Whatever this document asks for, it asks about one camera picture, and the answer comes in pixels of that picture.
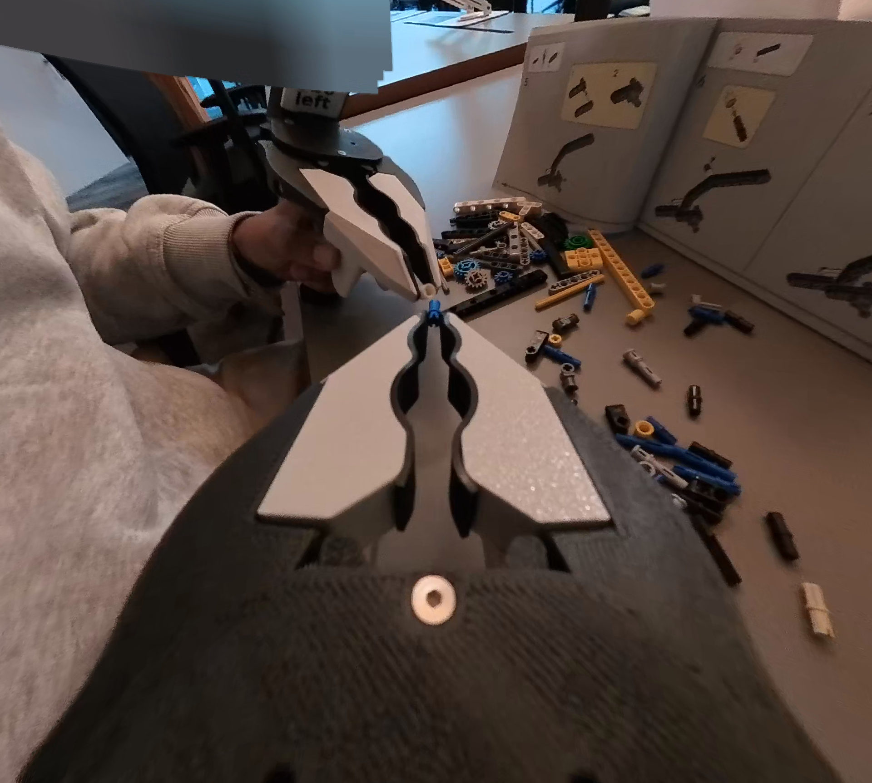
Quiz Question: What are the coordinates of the lego instruction booklet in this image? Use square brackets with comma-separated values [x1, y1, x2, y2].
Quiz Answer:
[490, 17, 872, 363]

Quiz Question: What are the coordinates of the person's left forearm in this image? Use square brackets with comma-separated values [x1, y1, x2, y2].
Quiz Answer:
[68, 192, 273, 348]

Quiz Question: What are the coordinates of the person's left hand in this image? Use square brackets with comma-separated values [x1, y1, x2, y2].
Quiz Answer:
[235, 204, 342, 294]

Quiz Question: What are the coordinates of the blue and black lego subassembly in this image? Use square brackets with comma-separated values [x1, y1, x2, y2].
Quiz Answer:
[683, 295, 756, 339]

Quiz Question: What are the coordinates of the dark partition with wooden edge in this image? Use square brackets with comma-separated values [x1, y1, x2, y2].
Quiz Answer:
[41, 51, 212, 198]

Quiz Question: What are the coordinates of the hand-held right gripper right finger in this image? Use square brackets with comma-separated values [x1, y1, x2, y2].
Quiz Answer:
[439, 312, 613, 570]

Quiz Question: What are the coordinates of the tan lego pin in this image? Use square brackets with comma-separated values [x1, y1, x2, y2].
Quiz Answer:
[799, 582, 837, 640]

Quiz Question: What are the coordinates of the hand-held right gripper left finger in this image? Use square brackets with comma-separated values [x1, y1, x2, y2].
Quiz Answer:
[257, 312, 431, 549]

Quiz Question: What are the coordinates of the pile of small lego pins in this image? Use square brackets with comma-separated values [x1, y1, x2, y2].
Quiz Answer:
[604, 402, 745, 588]

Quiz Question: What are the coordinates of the black office chair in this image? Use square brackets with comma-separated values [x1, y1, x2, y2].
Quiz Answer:
[170, 78, 287, 215]

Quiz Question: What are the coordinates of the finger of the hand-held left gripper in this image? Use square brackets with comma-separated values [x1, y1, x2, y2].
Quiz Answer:
[353, 172, 452, 295]
[298, 167, 429, 302]

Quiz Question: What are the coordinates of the pile of lego beams and gears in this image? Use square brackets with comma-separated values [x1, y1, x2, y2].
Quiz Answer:
[432, 197, 656, 328]

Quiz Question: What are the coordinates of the grey lego pin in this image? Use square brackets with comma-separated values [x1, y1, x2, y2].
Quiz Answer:
[622, 349, 663, 388]

